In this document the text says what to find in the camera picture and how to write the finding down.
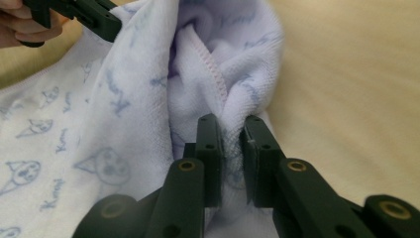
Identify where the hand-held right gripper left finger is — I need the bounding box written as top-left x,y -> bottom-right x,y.
183,113 -> 224,208

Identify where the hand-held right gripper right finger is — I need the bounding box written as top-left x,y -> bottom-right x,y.
242,115 -> 286,208

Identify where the white towel with blue print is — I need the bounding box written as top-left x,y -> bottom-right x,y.
0,0 -> 285,238

